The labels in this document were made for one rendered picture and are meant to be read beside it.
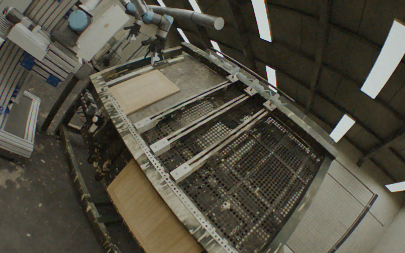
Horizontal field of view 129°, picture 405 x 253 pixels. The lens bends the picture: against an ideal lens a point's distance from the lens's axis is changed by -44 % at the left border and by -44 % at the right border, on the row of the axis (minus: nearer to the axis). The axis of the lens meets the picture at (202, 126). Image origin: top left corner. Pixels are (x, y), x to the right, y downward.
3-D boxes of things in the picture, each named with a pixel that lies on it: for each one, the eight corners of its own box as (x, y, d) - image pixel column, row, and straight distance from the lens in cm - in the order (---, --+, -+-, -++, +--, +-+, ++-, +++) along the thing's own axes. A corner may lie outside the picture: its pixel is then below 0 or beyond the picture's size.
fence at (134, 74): (106, 86, 186) (105, 83, 183) (181, 58, 218) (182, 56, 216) (107, 88, 181) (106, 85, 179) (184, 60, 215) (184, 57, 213)
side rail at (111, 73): (101, 80, 210) (99, 72, 204) (179, 52, 247) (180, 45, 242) (102, 82, 205) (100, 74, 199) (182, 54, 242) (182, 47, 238)
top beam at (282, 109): (179, 48, 244) (180, 42, 240) (185, 47, 250) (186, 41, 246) (328, 164, 173) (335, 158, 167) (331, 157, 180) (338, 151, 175)
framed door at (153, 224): (108, 188, 171) (106, 188, 170) (144, 147, 146) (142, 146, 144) (166, 275, 153) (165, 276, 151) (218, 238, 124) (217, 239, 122)
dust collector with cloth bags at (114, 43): (88, 57, 816) (124, 19, 812) (100, 67, 835) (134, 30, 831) (91, 68, 686) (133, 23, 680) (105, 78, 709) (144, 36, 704)
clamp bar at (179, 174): (168, 174, 112) (166, 156, 91) (269, 104, 179) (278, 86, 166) (177, 186, 109) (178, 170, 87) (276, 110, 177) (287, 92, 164)
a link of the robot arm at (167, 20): (161, 13, 129) (172, 18, 131) (155, 27, 129) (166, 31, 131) (165, 13, 122) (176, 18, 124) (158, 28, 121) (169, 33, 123)
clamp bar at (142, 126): (133, 128, 136) (127, 105, 119) (235, 80, 194) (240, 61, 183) (139, 136, 130) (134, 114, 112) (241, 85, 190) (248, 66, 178)
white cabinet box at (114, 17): (67, 53, 613) (113, 4, 605) (81, 64, 623) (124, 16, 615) (67, 58, 554) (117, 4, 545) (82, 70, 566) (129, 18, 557)
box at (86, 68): (72, 71, 197) (83, 57, 193) (81, 76, 202) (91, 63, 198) (74, 76, 186) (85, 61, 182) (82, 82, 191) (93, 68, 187)
